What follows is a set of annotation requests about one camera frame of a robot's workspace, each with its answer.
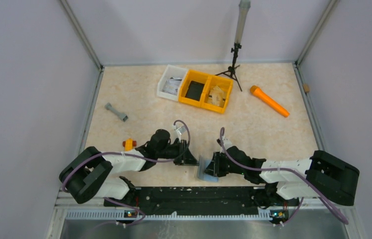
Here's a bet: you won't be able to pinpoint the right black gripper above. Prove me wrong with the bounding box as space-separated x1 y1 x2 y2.
203 151 245 177

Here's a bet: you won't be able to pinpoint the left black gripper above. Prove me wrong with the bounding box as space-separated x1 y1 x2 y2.
157 139 199 166

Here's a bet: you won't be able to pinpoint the beige card holder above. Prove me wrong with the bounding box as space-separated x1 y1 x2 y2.
195 156 220 183

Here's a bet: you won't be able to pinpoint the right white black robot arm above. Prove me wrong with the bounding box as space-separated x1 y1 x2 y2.
204 146 360 206

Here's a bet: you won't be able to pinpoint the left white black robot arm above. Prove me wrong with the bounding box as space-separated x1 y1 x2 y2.
58 129 199 206

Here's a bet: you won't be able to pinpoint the yellow red toy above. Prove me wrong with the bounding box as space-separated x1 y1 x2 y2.
122 138 137 151

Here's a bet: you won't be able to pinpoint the beige parts in bin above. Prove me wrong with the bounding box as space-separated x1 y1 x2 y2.
206 86 226 107

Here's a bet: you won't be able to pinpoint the black pad in bin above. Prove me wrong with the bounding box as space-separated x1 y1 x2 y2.
185 81 205 102

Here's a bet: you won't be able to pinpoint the yellow bin with black pad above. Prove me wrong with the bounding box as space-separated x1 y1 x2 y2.
178 70 212 108

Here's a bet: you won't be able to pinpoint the white plastic bin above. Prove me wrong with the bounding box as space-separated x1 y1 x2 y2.
156 65 189 102

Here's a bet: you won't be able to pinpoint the papers in white bin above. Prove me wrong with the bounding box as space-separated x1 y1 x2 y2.
162 77 183 95

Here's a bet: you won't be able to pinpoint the grey dumbbell-shaped part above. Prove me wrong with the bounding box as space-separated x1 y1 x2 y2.
104 103 128 122

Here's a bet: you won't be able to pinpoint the yellow bin with beige parts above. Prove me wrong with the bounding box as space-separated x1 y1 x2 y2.
200 75 233 114

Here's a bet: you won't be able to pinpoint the orange flashlight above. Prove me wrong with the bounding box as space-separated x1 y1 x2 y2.
250 85 289 118

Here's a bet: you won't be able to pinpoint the black tripod with grey pole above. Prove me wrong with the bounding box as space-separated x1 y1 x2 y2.
216 0 251 92

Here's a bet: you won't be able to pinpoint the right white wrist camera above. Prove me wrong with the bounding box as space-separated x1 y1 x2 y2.
219 137 234 151

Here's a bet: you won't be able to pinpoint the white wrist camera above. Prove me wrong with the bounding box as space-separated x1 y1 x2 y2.
172 125 186 140
219 137 234 151

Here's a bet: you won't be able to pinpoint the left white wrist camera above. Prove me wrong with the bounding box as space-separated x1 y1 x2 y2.
172 125 186 140

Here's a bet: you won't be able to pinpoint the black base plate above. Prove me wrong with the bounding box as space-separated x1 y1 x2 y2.
120 186 299 216

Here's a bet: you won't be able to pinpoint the grey slotted cable duct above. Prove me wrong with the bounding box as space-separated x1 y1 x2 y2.
66 209 272 221

